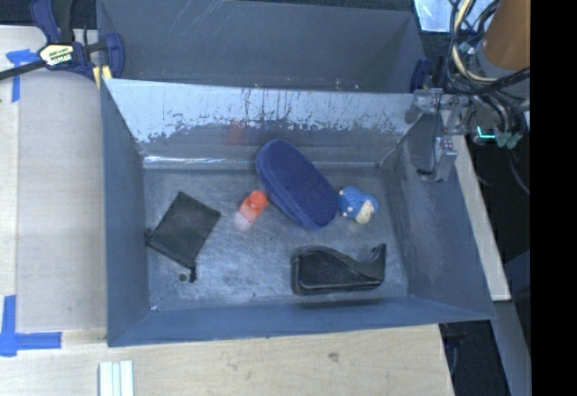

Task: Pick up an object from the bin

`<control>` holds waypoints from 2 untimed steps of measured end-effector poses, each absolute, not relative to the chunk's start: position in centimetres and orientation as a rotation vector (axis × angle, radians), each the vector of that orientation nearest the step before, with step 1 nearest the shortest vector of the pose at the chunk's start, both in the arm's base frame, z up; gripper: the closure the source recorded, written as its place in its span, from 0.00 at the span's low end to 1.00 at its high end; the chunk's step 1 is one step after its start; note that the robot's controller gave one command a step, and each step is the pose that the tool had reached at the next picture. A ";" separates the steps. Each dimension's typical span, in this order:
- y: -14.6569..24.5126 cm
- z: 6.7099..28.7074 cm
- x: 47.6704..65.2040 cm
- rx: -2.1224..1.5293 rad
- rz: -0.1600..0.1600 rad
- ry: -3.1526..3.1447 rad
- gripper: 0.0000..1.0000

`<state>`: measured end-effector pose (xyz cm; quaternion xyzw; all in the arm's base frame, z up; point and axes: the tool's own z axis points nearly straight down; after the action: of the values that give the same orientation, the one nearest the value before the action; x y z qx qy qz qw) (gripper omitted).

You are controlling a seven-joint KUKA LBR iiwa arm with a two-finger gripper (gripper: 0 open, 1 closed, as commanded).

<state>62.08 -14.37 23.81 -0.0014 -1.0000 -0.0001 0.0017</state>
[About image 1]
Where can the blue and yellow toy figure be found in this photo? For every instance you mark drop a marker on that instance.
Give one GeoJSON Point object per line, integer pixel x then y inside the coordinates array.
{"type": "Point", "coordinates": [356, 202]}

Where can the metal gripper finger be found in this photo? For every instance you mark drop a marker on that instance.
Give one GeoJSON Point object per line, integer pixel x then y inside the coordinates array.
{"type": "Point", "coordinates": [445, 159]}
{"type": "Point", "coordinates": [426, 103]}

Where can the blue oval case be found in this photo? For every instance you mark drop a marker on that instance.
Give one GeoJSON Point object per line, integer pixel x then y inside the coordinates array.
{"type": "Point", "coordinates": [295, 184]}

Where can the black fabric pouch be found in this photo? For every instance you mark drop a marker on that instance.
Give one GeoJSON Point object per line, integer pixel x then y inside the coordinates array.
{"type": "Point", "coordinates": [182, 225]}

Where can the orange and clear small bottle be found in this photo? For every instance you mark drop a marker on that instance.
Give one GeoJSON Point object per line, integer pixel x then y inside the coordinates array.
{"type": "Point", "coordinates": [253, 205]}

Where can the grey metal bin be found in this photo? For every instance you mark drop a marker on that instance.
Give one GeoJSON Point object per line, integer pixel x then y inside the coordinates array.
{"type": "Point", "coordinates": [252, 42]}

